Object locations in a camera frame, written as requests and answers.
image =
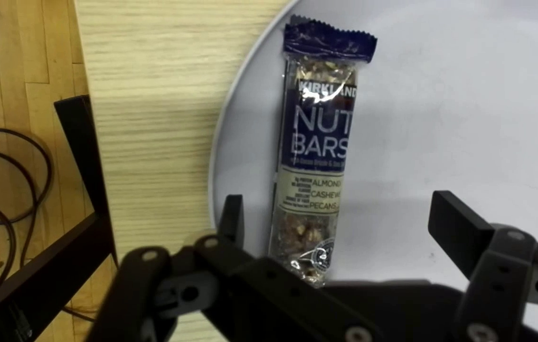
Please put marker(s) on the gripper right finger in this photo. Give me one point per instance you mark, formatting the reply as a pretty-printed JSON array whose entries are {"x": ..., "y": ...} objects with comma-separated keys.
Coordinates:
[{"x": 492, "y": 266}]

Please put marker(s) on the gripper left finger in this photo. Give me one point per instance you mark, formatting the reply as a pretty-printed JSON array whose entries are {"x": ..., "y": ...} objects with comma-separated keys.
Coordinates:
[{"x": 250, "y": 285}]

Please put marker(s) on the white round plate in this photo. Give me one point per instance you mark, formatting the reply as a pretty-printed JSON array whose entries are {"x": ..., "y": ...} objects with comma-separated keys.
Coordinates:
[{"x": 439, "y": 142}]

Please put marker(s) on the nut bar in blue wrapper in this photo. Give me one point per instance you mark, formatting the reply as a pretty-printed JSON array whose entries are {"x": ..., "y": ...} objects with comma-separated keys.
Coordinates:
[{"x": 318, "y": 152}]

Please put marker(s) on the black table leg frame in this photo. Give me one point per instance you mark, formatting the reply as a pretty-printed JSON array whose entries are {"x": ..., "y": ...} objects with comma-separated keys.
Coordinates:
[{"x": 55, "y": 247}]

